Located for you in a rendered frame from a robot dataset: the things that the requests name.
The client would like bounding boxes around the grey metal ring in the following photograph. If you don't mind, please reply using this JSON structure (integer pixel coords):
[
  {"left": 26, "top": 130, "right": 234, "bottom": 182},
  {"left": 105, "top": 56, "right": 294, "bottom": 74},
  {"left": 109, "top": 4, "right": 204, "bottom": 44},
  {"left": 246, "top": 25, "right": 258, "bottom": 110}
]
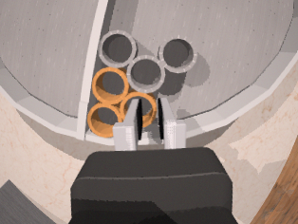
[
  {"left": 158, "top": 35, "right": 197, "bottom": 73},
  {"left": 126, "top": 55, "right": 165, "bottom": 94},
  {"left": 98, "top": 30, "right": 139, "bottom": 68}
]

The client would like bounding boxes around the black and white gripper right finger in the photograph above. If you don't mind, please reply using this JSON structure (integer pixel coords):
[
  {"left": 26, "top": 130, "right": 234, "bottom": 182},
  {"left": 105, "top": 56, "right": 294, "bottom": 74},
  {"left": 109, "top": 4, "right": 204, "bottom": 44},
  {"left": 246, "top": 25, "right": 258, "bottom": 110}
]
[{"left": 158, "top": 98, "right": 186, "bottom": 149}]

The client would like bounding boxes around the bronze bushing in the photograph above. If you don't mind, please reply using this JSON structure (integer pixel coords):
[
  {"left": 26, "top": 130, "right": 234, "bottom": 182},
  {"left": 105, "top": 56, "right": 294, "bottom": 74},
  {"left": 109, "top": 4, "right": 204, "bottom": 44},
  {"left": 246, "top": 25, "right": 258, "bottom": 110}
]
[
  {"left": 92, "top": 66, "right": 131, "bottom": 104},
  {"left": 87, "top": 102, "right": 123, "bottom": 138},
  {"left": 120, "top": 89, "right": 157, "bottom": 127}
]

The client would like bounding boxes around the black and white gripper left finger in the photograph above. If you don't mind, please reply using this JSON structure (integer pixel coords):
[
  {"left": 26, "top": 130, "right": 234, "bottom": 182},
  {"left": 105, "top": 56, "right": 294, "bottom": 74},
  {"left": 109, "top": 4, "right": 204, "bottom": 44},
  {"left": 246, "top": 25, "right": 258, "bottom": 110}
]
[{"left": 112, "top": 99, "right": 143, "bottom": 151}]

